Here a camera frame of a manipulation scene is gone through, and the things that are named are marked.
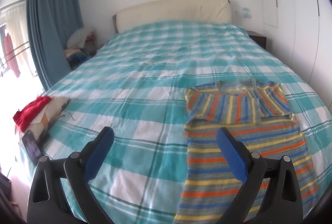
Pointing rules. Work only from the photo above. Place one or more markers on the black smartphone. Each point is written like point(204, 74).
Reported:
point(31, 147)

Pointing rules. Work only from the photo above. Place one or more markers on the red cloth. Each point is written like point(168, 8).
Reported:
point(24, 117)

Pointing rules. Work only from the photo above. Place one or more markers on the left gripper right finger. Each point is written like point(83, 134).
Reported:
point(282, 202)

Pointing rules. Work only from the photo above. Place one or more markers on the wall socket panel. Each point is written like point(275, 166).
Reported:
point(243, 13)

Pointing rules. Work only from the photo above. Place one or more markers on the cream padded headboard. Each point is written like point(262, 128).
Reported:
point(205, 11)

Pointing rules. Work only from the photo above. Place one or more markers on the beige patterned folded cloth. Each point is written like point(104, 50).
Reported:
point(47, 115)

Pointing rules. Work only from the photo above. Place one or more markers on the pile of clothes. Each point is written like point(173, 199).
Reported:
point(80, 47)

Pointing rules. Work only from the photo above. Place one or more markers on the dark wooden nightstand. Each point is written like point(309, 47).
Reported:
point(258, 38)

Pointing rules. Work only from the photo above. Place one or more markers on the striped knit sweater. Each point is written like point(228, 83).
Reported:
point(257, 114)

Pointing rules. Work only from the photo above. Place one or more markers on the white wardrobe doors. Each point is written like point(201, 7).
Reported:
point(294, 27)

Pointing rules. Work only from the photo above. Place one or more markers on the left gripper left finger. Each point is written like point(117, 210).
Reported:
point(47, 200)

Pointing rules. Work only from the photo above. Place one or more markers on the blue curtain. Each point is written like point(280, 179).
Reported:
point(50, 24)

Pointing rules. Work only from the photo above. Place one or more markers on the teal plaid bed cover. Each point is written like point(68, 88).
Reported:
point(136, 85)

